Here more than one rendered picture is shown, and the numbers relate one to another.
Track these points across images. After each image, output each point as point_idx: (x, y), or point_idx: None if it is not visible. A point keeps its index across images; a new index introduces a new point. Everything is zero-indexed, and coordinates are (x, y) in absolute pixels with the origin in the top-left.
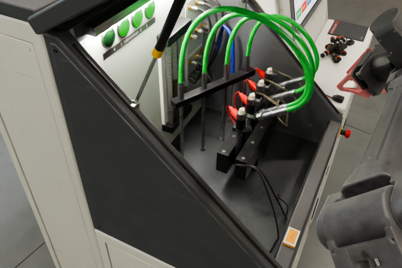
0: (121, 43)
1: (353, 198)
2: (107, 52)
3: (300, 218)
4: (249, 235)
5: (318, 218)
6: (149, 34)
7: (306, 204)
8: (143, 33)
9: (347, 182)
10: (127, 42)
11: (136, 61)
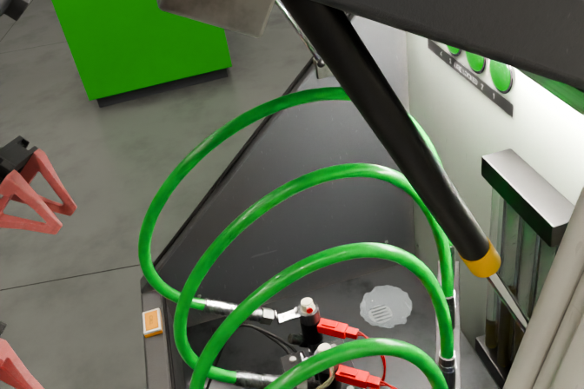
0: (451, 60)
1: None
2: (432, 43)
3: (153, 358)
4: (181, 234)
5: None
6: (497, 121)
7: (155, 385)
8: (487, 102)
9: None
10: (458, 72)
11: (468, 128)
